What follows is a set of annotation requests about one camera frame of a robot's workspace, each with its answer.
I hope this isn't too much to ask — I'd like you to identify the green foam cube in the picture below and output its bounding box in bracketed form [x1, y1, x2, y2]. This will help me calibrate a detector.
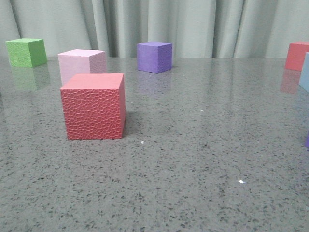
[5, 38, 47, 68]

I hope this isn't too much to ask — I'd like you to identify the purple foam cube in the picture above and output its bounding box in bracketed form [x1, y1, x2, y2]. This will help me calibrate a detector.
[137, 42, 172, 73]

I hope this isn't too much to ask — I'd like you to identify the light blue cracked cube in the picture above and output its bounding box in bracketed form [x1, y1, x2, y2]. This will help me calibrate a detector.
[299, 52, 309, 92]

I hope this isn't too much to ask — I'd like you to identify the purple cube at right edge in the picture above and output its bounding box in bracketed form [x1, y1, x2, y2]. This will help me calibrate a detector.
[305, 132, 309, 148]

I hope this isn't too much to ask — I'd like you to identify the pink foam cube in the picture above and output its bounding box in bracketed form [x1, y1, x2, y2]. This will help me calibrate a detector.
[58, 49, 107, 85]

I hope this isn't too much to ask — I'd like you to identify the large red textured cube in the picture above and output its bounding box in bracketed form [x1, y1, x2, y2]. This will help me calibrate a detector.
[60, 73, 126, 140]

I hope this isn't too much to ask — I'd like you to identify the red cube at right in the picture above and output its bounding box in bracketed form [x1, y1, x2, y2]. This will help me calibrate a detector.
[285, 41, 309, 71]

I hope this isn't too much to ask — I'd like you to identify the grey-green curtain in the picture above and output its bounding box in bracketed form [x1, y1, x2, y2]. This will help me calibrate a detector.
[0, 0, 309, 58]

